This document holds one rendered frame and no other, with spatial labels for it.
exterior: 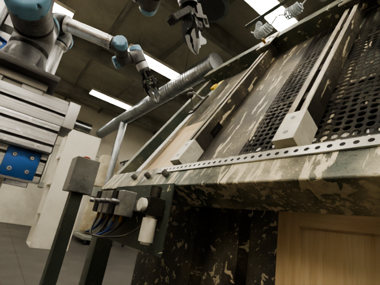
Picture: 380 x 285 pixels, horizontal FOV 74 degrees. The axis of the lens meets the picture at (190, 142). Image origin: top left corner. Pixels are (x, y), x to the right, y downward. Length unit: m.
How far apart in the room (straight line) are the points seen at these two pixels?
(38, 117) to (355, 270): 0.94
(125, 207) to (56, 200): 4.04
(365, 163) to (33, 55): 0.92
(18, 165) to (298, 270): 0.85
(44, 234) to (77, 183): 3.63
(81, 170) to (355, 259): 1.18
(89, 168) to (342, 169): 1.18
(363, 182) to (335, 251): 0.30
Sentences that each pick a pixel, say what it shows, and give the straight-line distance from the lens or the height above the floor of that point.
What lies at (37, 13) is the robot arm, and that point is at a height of 1.16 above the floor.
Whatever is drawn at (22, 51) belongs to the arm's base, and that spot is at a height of 1.09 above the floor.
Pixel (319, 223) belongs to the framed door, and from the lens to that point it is 0.81.
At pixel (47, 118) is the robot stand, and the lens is 0.90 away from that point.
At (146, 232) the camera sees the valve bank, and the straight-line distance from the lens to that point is 0.87.
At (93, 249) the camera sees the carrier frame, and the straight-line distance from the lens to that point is 1.51.
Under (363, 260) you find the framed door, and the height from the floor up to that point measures 0.67.
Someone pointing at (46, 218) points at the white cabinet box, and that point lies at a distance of 4.98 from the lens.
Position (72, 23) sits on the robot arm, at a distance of 1.64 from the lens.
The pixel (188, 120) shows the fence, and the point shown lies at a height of 1.29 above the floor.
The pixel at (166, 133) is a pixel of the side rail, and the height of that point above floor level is 1.26.
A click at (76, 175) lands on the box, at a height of 0.83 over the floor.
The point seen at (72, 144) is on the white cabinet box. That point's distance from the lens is 5.10.
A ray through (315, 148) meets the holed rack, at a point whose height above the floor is 0.88.
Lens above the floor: 0.67
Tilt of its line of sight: 19 degrees up
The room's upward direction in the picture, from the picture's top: 10 degrees clockwise
